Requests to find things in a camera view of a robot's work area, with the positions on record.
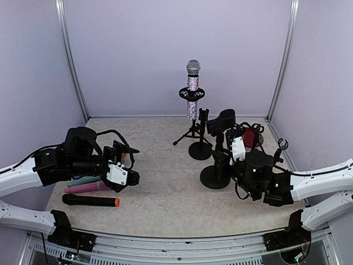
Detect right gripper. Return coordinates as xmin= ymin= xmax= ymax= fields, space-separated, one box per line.
xmin=212 ymin=148 xmax=260 ymax=199

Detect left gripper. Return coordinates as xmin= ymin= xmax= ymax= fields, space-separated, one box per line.
xmin=68 ymin=140 xmax=137 ymax=192

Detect short black microphone stand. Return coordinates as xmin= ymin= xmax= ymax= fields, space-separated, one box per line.
xmin=250 ymin=124 xmax=264 ymax=150

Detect pink toy microphone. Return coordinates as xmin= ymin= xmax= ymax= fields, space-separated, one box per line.
xmin=63 ymin=181 xmax=110 ymax=194

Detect mint green toy microphone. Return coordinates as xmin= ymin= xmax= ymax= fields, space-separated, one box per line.
xmin=67 ymin=177 xmax=98 ymax=188

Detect black wireless microphone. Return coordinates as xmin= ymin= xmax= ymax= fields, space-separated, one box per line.
xmin=62 ymin=194 xmax=120 ymax=207

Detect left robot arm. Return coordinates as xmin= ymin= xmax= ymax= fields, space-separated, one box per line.
xmin=1 ymin=126 xmax=140 ymax=249

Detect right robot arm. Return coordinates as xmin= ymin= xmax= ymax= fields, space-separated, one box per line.
xmin=212 ymin=150 xmax=352 ymax=251

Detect black tripod microphone stand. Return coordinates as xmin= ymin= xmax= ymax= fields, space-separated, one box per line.
xmin=173 ymin=87 xmax=213 ymax=146

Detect silver glitter microphone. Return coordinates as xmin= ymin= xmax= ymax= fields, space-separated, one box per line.
xmin=186 ymin=60 xmax=201 ymax=120

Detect red patterned plate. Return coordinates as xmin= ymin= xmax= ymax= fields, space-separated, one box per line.
xmin=243 ymin=128 xmax=264 ymax=148

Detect left aluminium frame post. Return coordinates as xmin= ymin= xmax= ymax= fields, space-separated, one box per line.
xmin=55 ymin=0 xmax=90 ymax=123

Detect aluminium frame post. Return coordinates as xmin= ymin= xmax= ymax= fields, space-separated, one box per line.
xmin=55 ymin=0 xmax=90 ymax=123
xmin=266 ymin=0 xmax=299 ymax=123

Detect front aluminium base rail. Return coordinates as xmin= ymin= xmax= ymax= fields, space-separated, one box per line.
xmin=18 ymin=225 xmax=341 ymax=264

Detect right aluminium frame post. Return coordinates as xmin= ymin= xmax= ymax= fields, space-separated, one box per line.
xmin=266 ymin=0 xmax=299 ymax=123

